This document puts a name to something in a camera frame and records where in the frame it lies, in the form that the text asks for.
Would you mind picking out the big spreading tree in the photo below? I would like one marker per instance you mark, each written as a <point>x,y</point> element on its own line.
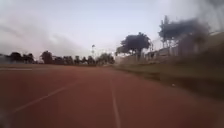
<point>135,43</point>

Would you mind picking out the tall thin trees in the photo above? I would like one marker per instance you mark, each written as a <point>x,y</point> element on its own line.
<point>186,30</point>

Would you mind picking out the grass bank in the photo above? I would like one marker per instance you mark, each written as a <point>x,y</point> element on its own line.
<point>186,75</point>

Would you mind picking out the red running track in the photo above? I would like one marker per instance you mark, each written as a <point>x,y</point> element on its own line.
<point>83,100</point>

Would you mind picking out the white painted lane lines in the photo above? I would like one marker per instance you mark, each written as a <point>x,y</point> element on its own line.
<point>114,106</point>

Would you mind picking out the floodlight pole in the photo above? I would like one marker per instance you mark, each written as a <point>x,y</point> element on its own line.
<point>93,50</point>

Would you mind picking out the pale boundary wall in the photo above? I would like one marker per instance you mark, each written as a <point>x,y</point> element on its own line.
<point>133,59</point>

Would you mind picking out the row of dark trees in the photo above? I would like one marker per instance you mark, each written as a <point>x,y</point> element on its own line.
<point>46,57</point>

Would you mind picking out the grass field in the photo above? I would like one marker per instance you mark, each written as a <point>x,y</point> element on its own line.
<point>16,66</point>

